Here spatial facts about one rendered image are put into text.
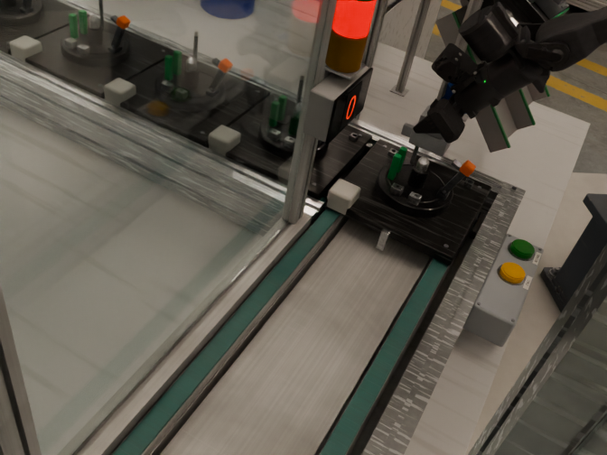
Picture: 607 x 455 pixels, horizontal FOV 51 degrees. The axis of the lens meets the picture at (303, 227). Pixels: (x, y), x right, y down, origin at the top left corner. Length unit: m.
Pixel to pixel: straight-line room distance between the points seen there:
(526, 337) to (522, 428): 1.02
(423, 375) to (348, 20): 0.49
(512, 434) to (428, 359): 0.78
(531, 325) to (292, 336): 0.45
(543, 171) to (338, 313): 0.75
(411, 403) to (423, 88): 1.05
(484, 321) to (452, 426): 0.17
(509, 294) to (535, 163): 0.59
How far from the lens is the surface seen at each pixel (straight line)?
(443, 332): 0.99
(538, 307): 1.25
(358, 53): 0.88
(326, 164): 1.20
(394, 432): 0.87
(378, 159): 1.25
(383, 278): 1.09
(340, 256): 1.10
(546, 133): 1.76
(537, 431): 0.17
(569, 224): 1.48
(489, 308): 1.05
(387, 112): 1.62
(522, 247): 1.17
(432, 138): 1.10
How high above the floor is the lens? 1.67
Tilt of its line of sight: 42 degrees down
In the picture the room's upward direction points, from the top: 12 degrees clockwise
